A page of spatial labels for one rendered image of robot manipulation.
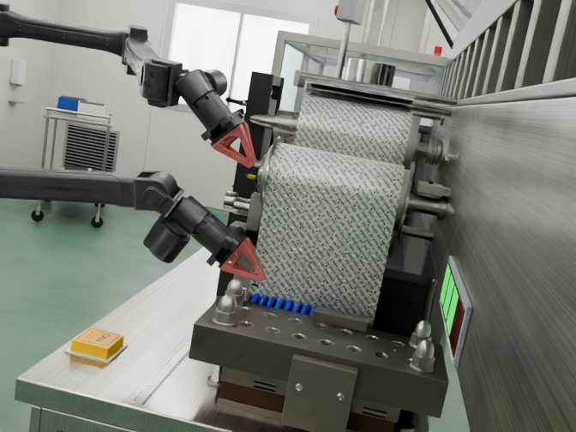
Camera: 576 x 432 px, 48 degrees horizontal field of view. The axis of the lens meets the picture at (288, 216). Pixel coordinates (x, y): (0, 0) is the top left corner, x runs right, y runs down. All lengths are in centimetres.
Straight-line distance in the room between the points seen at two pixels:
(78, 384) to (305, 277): 42
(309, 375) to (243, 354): 11
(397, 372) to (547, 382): 61
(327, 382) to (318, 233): 29
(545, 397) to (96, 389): 81
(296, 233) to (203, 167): 588
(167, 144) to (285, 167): 600
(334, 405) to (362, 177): 40
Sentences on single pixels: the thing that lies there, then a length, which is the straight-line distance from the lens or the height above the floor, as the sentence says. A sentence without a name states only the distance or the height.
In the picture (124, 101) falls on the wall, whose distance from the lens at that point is 731.
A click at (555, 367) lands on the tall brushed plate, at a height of 128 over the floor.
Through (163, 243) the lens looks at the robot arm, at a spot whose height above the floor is 110.
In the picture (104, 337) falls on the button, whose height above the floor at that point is 92.
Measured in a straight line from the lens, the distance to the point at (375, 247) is 116.
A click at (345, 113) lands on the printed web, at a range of 140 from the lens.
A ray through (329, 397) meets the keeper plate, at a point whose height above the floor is 97.
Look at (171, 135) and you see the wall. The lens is 712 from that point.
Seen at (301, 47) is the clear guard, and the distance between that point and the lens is 221.
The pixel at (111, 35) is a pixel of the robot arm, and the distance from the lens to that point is 170.
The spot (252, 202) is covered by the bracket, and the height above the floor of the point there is 119.
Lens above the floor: 141
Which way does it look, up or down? 11 degrees down
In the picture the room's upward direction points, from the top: 10 degrees clockwise
